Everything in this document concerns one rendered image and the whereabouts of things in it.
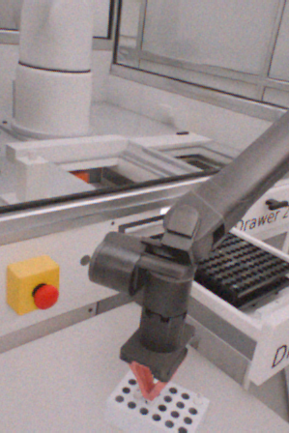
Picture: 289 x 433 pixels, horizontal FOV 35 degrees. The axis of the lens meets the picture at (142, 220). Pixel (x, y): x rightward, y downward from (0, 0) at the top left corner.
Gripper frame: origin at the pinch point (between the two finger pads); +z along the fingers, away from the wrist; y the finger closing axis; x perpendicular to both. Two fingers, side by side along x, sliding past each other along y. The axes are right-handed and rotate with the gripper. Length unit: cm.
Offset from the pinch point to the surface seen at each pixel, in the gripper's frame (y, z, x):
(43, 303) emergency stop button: -0.8, -5.9, -19.4
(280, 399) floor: -104, 82, 16
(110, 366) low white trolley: -6.4, 5.6, -9.7
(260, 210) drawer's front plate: -62, -7, -1
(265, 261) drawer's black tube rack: -33.4, -7.9, 6.4
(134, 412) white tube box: 2.7, 1.9, -0.8
